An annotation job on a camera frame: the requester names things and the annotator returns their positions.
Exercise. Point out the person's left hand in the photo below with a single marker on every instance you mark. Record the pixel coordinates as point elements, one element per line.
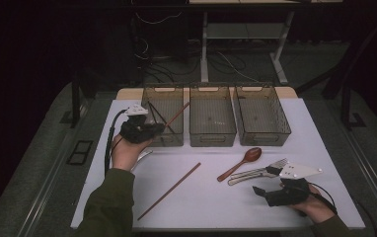
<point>125,154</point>

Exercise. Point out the white desk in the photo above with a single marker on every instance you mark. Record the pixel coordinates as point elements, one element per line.
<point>204,49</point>

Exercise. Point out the black metal stand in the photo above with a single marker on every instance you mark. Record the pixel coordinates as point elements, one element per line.
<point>75,105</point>
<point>345,105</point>

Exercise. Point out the translucent brown plastic bin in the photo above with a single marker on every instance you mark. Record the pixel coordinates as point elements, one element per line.
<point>212,115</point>
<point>262,115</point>
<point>171,138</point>

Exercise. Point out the person's right hand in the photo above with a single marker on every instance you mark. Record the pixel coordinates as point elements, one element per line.
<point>315,209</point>

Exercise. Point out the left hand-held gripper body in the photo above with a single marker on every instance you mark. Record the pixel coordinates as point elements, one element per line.
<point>137,130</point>

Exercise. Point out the brown wooden spoon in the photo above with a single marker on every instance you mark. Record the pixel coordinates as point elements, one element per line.
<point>252,154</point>

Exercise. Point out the brown wooden chopstick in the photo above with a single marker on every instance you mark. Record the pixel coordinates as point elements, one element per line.
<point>178,114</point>
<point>170,191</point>

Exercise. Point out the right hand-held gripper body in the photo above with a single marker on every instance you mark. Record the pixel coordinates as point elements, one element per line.
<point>288,194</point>

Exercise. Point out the black chopstick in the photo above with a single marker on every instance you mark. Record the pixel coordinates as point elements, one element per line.
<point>163,120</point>
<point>153,113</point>

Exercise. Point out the silver metal fork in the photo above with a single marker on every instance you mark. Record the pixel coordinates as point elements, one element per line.
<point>242,179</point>

